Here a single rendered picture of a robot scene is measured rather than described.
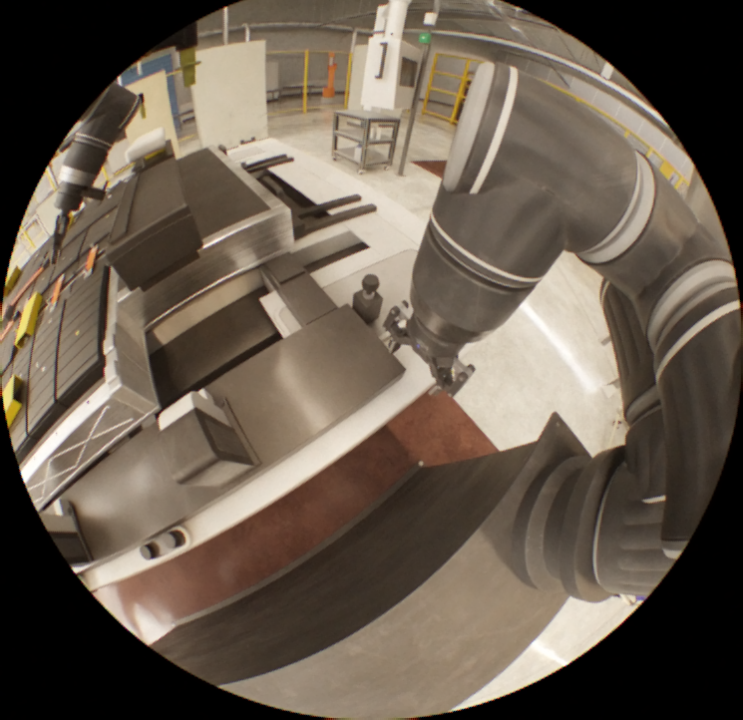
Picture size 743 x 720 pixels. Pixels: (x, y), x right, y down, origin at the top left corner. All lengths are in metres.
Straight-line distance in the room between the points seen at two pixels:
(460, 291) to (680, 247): 0.18
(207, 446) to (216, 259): 0.36
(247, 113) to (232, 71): 0.90
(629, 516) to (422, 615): 0.29
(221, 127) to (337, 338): 4.83
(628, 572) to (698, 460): 0.21
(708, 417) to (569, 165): 0.14
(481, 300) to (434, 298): 0.04
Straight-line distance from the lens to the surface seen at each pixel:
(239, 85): 5.10
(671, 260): 0.21
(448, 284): 0.19
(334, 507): 1.25
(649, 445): 0.34
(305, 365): 0.41
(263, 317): 0.61
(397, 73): 2.86
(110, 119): 0.68
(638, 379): 0.37
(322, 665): 0.47
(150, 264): 0.45
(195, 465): 0.28
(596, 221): 0.17
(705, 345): 0.18
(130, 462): 0.53
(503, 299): 0.20
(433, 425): 1.35
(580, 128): 0.16
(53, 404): 0.55
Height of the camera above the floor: 1.25
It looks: 60 degrees down
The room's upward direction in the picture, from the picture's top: 14 degrees clockwise
